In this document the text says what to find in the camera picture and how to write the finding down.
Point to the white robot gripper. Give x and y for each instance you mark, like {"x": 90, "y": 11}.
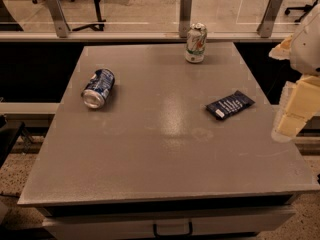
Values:
{"x": 307, "y": 50}

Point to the dark blue snack bar wrapper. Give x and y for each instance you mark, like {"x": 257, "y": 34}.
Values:
{"x": 230, "y": 105}

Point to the black chair at right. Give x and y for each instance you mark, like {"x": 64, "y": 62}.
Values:
{"x": 305, "y": 9}

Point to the white green soda can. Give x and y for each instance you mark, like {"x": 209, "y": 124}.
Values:
{"x": 196, "y": 43}

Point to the white drawer front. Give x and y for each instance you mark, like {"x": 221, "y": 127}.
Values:
{"x": 207, "y": 224}

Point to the crushed blue soda can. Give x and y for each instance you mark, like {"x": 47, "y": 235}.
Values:
{"x": 98, "y": 88}

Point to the black tripod stand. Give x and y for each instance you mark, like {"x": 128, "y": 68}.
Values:
{"x": 89, "y": 16}

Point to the glass barrier panel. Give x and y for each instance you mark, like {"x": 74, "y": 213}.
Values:
{"x": 220, "y": 16}

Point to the right metal glass bracket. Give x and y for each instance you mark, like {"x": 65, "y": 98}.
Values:
{"x": 265, "y": 28}

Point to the metal glass bracket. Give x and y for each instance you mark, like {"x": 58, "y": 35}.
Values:
{"x": 265, "y": 28}
{"x": 184, "y": 17}
{"x": 60, "y": 23}

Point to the middle metal glass bracket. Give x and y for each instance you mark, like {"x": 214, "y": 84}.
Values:
{"x": 184, "y": 17}

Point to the black drawer handle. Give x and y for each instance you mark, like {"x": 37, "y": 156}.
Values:
{"x": 161, "y": 232}

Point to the left metal glass bracket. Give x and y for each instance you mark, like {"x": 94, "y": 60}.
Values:
{"x": 60, "y": 23}

